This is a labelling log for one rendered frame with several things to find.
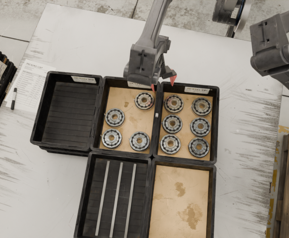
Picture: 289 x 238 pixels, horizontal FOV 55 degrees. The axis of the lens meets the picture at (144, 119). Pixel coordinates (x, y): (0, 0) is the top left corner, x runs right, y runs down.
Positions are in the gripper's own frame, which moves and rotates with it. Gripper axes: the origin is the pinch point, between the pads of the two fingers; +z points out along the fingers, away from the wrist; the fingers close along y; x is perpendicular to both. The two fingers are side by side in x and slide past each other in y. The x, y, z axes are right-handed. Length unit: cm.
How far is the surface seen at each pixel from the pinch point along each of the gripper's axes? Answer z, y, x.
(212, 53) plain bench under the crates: 12, 43, 32
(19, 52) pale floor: 25, -88, 158
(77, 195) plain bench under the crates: 41, -59, -11
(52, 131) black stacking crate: 13, -60, 12
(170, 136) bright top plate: 21.2, -3.8, -13.0
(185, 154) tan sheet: 29.1, 0.3, -20.8
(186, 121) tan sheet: 20.7, 7.8, -6.9
